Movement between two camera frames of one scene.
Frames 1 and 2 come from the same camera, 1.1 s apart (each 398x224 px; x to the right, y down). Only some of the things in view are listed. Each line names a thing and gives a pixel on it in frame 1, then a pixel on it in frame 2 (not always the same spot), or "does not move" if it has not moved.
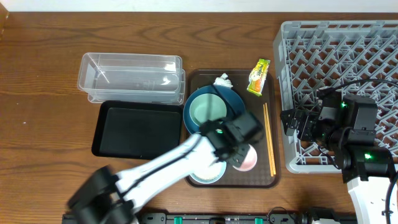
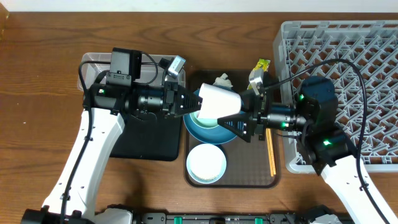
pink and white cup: x=249 y=160 to x=218 y=104
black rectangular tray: x=137 y=129 does not move
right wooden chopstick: x=273 y=162 does not move
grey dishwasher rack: x=360 y=57 does not move
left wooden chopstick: x=267 y=142 does not move
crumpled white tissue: x=222 y=80 does not move
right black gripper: x=309 y=118 to x=250 y=117
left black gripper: x=239 y=162 to x=175 y=108
